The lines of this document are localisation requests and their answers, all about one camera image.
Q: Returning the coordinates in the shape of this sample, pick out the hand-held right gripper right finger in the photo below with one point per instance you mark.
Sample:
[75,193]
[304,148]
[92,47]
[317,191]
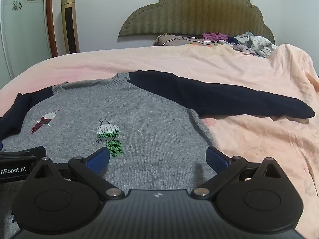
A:
[216,160]

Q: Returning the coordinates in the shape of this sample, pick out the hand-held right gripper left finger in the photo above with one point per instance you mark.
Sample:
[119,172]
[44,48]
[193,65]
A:
[99,160]

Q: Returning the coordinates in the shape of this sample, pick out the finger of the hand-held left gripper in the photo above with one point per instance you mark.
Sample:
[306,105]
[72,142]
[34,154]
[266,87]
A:
[37,151]

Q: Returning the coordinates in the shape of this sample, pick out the grey sweater with navy sleeves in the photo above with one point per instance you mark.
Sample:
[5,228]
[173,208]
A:
[149,119]

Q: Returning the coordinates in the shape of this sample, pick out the pink blanket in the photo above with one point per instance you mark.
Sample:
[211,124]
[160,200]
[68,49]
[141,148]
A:
[249,67]

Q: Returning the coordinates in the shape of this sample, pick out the pale lilac cloth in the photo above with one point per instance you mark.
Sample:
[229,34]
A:
[244,48]

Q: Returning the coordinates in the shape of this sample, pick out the white printed cloth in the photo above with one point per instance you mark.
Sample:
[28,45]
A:
[259,44]

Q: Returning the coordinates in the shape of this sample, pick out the purple cloth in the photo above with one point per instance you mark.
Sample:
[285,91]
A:
[214,36]

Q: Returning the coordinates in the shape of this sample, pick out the gold tower fan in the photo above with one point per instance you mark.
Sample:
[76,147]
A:
[69,25]

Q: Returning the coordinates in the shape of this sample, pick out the olive padded headboard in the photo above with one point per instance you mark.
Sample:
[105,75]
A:
[199,12]

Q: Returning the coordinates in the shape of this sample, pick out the brown wooden door frame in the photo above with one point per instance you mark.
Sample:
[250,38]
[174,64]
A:
[51,29]

